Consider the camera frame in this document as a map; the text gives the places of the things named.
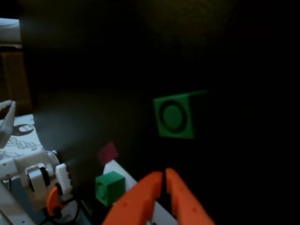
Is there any white robot gripper finger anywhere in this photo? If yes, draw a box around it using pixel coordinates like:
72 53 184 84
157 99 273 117
0 100 17 150

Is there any white numbered grid sheet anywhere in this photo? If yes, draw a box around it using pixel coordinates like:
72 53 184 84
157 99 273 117
102 159 179 225

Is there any small orange table clamp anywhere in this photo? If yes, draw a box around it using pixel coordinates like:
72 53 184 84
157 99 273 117
46 186 65 216

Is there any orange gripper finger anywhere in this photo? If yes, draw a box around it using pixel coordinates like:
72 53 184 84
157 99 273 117
102 171 164 225
165 167 216 225

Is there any green cube with circle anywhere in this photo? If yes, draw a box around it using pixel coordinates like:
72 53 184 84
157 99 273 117
95 171 126 207
153 90 209 140

